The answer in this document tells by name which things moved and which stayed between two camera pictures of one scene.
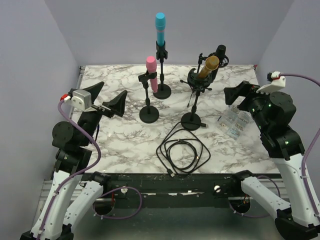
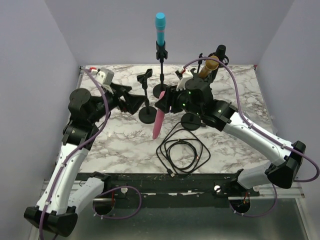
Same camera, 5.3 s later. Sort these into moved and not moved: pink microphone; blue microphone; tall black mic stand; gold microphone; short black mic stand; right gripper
Moved: pink microphone; right gripper
Not moved: short black mic stand; blue microphone; tall black mic stand; gold microphone
